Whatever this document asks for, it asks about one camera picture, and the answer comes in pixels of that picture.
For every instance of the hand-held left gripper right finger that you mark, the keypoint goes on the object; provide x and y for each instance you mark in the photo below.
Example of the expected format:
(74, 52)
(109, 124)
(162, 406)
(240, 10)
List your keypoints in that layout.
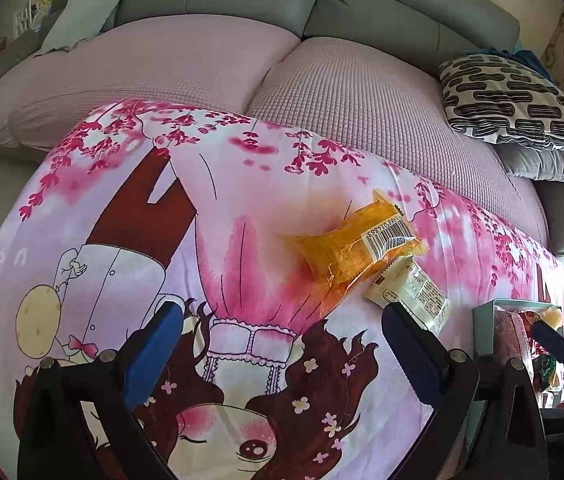
(411, 355)

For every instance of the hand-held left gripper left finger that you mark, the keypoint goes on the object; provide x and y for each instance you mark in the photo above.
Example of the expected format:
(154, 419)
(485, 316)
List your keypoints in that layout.
(154, 355)

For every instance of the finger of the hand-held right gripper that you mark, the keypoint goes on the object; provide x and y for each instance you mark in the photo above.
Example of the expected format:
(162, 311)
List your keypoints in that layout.
(556, 345)

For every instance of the pale pink snack packet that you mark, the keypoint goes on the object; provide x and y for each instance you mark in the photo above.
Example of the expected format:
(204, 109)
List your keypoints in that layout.
(509, 335)

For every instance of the cream snack packet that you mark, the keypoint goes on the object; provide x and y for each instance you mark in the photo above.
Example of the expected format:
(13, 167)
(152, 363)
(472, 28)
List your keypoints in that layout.
(416, 290)

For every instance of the teal cardboard box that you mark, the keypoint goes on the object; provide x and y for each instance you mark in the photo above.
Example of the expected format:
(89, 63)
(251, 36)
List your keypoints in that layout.
(484, 330)

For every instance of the yellow snack packet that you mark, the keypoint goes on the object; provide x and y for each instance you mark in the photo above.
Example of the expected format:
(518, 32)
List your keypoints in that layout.
(346, 250)

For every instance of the grey pillow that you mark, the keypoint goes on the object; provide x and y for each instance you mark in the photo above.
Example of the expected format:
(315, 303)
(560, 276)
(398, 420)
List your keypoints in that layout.
(551, 165)

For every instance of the pink printed blanket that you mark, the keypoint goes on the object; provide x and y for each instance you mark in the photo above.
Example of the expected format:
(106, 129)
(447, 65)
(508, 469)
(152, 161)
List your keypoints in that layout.
(262, 185)

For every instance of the black white patterned pillow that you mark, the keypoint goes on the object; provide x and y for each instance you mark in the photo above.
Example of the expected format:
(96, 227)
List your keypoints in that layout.
(511, 100)

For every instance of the pink sofa cover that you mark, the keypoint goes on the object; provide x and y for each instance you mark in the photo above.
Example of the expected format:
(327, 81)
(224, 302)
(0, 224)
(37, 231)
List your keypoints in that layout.
(162, 70)

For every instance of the blue cloth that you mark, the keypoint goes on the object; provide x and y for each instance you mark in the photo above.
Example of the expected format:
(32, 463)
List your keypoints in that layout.
(526, 57)

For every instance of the light grey cushion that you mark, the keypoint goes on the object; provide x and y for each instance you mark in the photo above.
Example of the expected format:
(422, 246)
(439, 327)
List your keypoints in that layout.
(92, 10)

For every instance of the grey green sofa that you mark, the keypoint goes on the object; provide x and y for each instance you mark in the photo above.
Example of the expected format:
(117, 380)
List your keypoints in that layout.
(386, 5)

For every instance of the white printed item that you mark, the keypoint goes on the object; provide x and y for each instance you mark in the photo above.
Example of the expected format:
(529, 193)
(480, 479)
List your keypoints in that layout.
(24, 17)

